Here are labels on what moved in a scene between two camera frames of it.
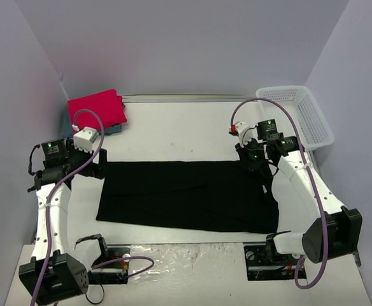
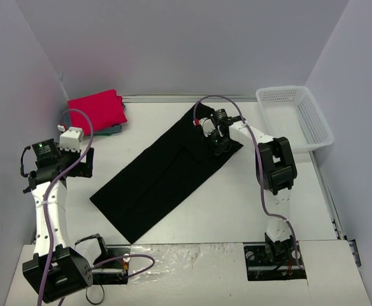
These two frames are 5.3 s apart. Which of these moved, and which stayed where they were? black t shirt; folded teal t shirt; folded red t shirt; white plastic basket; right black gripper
Moved: right black gripper; black t shirt
Stayed: white plastic basket; folded red t shirt; folded teal t shirt
